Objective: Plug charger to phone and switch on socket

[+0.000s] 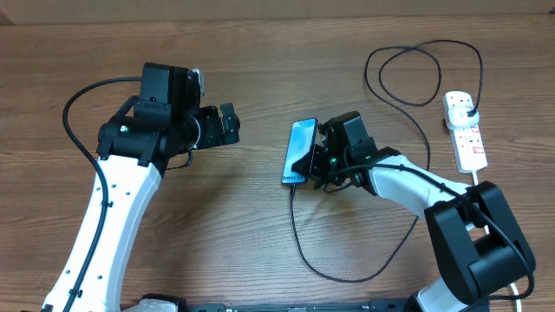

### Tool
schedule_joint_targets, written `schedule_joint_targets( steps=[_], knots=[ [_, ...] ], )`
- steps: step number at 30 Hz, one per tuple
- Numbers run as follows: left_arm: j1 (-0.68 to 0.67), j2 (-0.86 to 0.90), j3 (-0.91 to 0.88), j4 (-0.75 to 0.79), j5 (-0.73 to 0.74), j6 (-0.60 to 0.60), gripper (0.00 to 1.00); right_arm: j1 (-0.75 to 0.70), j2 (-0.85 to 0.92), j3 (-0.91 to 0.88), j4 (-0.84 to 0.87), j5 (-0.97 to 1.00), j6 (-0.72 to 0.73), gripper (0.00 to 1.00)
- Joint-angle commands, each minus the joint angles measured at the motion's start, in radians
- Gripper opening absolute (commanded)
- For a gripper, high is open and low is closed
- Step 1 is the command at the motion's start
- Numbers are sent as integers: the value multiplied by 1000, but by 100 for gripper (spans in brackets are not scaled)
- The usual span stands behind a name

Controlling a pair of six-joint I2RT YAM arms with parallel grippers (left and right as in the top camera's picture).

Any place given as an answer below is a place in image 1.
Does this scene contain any Samsung Galaxy smartphone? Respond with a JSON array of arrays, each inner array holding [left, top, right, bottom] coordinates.
[[281, 118, 317, 185]]

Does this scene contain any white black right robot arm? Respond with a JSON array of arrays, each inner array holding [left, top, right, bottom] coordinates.
[[282, 111, 536, 311]]

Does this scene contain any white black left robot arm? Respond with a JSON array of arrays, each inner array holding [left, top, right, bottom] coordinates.
[[42, 62, 240, 311]]

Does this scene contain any white charger plug adapter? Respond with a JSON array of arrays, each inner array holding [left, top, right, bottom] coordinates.
[[445, 105, 480, 131]]

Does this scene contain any white power strip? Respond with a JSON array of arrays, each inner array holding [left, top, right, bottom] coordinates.
[[442, 91, 487, 173]]

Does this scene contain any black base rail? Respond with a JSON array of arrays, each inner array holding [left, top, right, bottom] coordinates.
[[121, 294, 491, 312]]

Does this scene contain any white power strip cord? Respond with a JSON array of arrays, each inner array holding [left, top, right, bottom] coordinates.
[[471, 171, 522, 312]]

